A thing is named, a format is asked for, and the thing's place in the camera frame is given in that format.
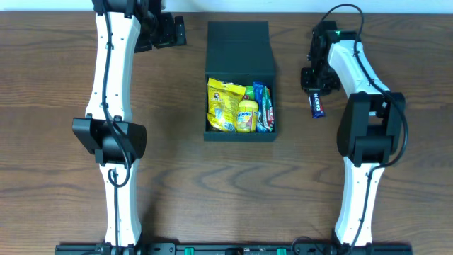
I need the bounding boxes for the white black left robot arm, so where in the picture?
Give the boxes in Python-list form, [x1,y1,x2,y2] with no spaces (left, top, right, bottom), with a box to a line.
[72,0,187,254]

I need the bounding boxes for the Haribo worms candy bag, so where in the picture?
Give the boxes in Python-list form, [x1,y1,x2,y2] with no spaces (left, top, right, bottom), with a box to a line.
[243,86,255,101]

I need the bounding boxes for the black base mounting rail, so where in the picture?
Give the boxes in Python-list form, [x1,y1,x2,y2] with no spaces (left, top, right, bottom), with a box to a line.
[55,242,414,255]

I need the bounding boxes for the blue Oreo cookie pack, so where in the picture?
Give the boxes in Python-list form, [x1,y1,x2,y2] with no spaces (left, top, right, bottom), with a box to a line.
[253,81,268,132]

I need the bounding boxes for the KitKat Milo bar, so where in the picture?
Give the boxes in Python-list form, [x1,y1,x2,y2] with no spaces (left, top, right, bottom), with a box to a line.
[262,87,275,132]

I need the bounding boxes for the black gift box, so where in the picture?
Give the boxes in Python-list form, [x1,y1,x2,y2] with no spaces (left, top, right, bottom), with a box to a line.
[204,21,277,142]

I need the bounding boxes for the yellow Hacks candy bag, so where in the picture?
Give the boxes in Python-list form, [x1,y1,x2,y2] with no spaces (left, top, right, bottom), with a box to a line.
[207,77,246,132]

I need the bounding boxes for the Dairy Milk chocolate bar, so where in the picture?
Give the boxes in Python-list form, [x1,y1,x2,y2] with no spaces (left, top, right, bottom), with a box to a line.
[309,93,325,118]

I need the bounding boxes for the yellow snack packet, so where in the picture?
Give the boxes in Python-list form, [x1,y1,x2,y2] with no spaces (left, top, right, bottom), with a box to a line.
[236,100,258,132]

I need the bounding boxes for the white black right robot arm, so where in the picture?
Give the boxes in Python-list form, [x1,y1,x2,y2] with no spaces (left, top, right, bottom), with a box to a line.
[301,27,407,251]

